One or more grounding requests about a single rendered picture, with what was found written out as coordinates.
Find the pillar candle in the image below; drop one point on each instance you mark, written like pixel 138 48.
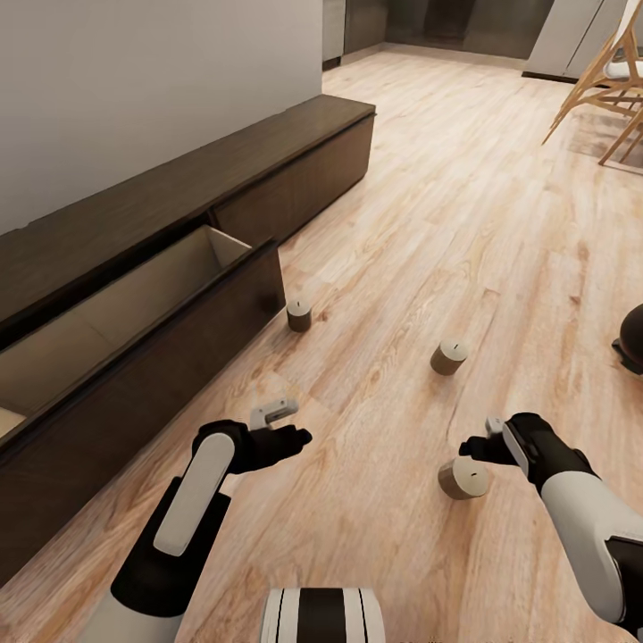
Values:
pixel 299 314
pixel 463 478
pixel 450 355

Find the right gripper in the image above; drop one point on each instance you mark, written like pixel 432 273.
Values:
pixel 484 449

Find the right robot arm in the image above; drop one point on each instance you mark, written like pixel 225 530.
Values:
pixel 602 535

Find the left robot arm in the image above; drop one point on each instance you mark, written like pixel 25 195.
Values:
pixel 147 601

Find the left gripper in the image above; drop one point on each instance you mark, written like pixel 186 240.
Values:
pixel 284 442

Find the cauldron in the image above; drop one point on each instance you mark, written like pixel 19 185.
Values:
pixel 631 340

